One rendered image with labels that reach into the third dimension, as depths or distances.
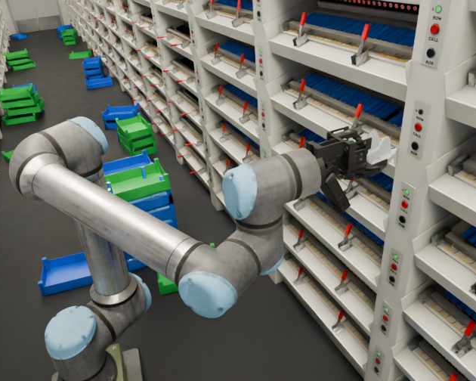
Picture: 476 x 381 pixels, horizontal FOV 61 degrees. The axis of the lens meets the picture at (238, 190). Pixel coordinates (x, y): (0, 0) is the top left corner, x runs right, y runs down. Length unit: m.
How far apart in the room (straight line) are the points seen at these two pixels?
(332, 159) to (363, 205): 0.43
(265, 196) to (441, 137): 0.41
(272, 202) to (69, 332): 0.83
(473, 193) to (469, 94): 0.20
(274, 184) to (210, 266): 0.18
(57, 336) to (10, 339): 0.74
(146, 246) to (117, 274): 0.58
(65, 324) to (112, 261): 0.24
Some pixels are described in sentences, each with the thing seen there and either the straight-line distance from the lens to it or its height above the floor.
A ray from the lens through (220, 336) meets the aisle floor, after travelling 1.78.
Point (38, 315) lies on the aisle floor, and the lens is 2.13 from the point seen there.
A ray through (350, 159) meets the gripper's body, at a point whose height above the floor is 1.01.
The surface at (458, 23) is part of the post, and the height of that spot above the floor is 1.23.
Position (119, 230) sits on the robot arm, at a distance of 0.80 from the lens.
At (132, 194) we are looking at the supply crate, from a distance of 1.92.
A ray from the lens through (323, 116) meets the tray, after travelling 1.27.
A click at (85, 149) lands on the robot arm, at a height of 0.96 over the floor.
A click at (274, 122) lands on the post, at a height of 0.80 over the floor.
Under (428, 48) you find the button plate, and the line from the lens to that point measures 0.90.
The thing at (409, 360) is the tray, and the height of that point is 0.32.
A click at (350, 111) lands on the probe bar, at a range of 1.21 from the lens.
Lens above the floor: 1.38
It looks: 32 degrees down
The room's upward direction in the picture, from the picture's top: 5 degrees counter-clockwise
